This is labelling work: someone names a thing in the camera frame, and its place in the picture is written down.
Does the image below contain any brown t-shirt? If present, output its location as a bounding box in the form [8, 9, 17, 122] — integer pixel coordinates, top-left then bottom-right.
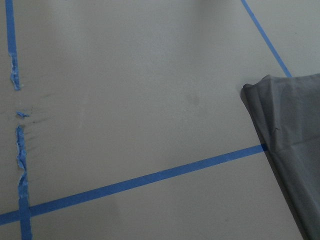
[243, 74, 320, 240]

